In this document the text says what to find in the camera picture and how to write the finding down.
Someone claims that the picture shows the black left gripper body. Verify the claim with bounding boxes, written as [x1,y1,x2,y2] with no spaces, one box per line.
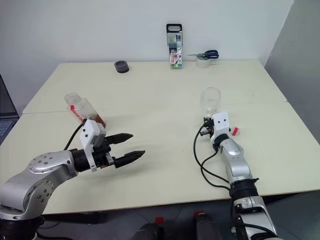
[92,143,118,170]

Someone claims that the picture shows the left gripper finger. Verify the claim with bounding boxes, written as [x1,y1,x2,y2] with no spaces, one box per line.
[106,132,135,146]
[114,150,147,169]

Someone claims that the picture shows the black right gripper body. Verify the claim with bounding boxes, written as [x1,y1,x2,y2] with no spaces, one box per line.
[201,124,215,138]

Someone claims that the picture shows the clear glass cup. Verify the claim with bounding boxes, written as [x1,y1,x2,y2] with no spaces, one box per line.
[199,86,222,121]

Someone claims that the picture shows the red-filled plastic bottle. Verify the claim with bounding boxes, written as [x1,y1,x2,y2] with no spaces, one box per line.
[64,92,108,130]

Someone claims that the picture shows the white tape roll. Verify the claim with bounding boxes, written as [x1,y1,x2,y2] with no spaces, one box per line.
[195,56,212,69]

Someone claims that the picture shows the marker pen pack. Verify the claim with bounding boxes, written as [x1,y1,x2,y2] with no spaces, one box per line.
[165,23,185,71]

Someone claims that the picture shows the dark grey laptop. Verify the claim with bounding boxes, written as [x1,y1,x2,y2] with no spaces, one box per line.
[0,73,20,146]

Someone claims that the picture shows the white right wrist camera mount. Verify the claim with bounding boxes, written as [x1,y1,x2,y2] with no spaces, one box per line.
[211,111,231,137]

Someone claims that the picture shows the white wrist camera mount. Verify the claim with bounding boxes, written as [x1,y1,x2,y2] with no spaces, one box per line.
[79,119,108,173]
[211,111,231,137]

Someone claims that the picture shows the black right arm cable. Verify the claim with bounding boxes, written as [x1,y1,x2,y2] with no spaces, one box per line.
[192,119,234,192]

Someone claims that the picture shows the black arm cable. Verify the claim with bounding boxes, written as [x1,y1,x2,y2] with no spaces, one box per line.
[192,119,234,192]
[63,121,86,151]

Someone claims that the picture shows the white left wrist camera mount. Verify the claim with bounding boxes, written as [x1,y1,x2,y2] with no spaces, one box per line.
[79,119,108,173]

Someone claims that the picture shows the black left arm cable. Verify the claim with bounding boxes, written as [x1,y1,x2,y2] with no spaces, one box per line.
[63,121,86,151]

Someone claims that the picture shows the blue handled scissors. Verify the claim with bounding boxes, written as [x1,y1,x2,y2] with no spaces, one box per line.
[186,49,221,61]

